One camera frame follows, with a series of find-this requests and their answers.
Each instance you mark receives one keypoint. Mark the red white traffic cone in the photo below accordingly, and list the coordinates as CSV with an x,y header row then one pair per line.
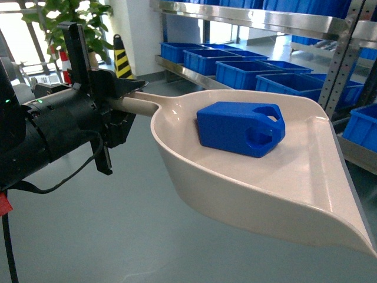
x,y
65,66

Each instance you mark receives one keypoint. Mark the red tape on arm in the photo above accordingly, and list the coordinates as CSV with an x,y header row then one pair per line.
x,y
5,206

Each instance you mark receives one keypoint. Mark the beige plastic dustpan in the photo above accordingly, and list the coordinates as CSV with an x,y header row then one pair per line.
x,y
300,192

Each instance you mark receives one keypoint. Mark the blue plastic part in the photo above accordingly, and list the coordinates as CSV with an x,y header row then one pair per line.
x,y
252,129

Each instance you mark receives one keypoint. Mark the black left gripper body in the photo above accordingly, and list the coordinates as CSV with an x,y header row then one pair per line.
x,y
90,110

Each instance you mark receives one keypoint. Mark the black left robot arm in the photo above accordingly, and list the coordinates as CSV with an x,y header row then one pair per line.
x,y
43,130

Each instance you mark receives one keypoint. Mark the yellow black traffic cone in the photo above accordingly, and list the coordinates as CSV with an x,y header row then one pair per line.
x,y
121,63

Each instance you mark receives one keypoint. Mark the steel shelf rack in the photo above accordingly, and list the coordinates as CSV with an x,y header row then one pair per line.
x,y
339,39

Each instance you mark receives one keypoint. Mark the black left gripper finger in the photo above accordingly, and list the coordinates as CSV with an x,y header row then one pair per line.
x,y
117,129
122,86

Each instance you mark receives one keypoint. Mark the blue storage bin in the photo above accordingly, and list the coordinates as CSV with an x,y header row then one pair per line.
x,y
204,61
290,84
174,51
241,75
350,92
361,127

